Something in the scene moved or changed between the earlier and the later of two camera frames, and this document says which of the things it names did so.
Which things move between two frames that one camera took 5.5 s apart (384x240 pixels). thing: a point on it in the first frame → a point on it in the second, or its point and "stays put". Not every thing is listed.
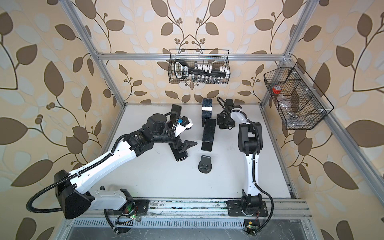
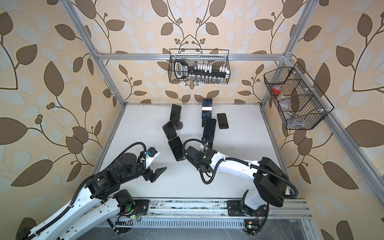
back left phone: (177, 108) stays put
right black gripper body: (223, 120) → (197, 166)
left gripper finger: (186, 144) → (153, 177)
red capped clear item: (276, 89) stays put
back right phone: (207, 108) stays put
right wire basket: (301, 102) stays put
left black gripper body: (166, 135) → (138, 171)
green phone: (178, 155) stays put
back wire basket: (199, 66) stays put
